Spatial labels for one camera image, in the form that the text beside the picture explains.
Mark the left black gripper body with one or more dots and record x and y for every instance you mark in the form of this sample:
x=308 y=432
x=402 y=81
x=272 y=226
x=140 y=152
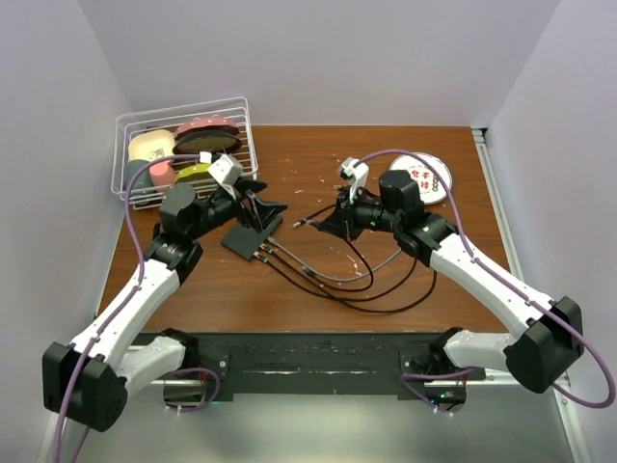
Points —
x=231 y=207

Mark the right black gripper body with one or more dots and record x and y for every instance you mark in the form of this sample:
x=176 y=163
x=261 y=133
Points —
x=359 y=216

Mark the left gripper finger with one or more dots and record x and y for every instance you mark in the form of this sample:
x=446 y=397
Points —
x=262 y=213
x=244 y=184

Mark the black network switch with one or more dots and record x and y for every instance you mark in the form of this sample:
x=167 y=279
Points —
x=245 y=241

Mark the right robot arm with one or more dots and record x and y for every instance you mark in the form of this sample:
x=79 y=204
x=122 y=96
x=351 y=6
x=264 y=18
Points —
x=540 y=343

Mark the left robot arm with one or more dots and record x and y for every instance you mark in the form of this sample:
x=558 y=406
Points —
x=91 y=379

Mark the yellow green dotted plate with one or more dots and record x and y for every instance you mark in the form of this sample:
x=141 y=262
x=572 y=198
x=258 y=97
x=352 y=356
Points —
x=197 y=172

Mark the dark brown round plate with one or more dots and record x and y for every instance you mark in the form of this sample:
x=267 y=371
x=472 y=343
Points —
x=211 y=141

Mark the red dotted plate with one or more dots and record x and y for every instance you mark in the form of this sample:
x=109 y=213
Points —
x=209 y=123

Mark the pink cup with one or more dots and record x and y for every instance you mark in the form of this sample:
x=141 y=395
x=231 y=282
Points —
x=162 y=176

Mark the white round printed plate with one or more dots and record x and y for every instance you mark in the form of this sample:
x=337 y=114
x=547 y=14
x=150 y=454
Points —
x=429 y=172

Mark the dark grey cup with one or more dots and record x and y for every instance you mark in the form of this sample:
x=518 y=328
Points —
x=143 y=180

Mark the beige square plate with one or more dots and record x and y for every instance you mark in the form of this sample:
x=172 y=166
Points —
x=151 y=145

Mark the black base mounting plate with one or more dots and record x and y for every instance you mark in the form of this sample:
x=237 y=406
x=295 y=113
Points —
x=282 y=363

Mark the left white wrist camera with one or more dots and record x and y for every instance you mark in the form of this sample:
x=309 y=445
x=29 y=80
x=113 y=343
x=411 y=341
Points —
x=225 y=170

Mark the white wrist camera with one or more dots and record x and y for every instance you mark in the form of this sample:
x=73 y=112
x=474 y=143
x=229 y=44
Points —
x=355 y=173
x=225 y=170

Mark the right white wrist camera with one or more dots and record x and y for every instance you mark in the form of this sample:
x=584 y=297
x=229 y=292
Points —
x=355 y=173

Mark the white wire dish rack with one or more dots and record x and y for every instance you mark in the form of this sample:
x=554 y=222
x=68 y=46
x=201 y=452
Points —
x=130 y=125

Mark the aluminium frame rail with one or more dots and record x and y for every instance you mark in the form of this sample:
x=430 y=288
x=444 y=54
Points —
x=90 y=379

